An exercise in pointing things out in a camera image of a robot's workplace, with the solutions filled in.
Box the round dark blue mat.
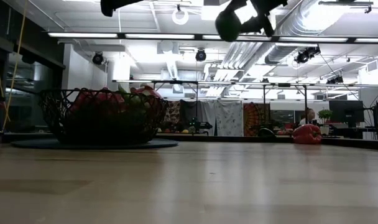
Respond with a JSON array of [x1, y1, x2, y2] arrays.
[[11, 138, 180, 151]]

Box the dark office desk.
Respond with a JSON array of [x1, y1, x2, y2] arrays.
[[331, 126, 378, 140]]

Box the white patterned hanging cloth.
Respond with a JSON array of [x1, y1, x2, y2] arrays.
[[203, 100, 244, 137]]

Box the floral hanging cloth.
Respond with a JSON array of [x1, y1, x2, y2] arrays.
[[164, 100, 182, 133]]

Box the black aluminium rig frame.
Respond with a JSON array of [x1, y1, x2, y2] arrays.
[[0, 130, 378, 151]]

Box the person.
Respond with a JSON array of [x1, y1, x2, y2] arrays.
[[298, 107, 316, 126]]

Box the yellow cable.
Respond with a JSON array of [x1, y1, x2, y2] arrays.
[[0, 0, 29, 131]]

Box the green bell pepper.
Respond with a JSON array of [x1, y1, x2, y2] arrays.
[[215, 11, 242, 43]]

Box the distant black metal frame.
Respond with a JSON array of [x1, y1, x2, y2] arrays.
[[151, 79, 308, 138]]

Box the pink dragon fruit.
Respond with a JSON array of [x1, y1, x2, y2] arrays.
[[117, 83, 162, 106]]

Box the white ring lamp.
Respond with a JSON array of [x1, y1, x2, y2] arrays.
[[171, 4, 190, 26]]

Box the dark grey hanging cloth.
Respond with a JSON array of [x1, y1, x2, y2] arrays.
[[179, 99, 205, 131]]

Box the red bell pepper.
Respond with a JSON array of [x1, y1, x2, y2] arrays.
[[293, 124, 323, 145]]

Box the silver ventilation duct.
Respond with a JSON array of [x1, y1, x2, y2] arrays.
[[265, 0, 348, 65]]

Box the long ceiling light bar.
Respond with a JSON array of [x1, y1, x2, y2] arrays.
[[47, 30, 378, 44]]

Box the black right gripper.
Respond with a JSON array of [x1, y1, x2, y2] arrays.
[[221, 0, 288, 37]]

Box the black wire basket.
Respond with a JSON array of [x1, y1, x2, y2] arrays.
[[38, 88, 170, 146]]

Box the orange patterned hanging cloth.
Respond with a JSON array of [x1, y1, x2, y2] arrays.
[[243, 102, 270, 137]]

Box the green potted plant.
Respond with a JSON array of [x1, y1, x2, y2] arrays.
[[318, 108, 333, 135]]

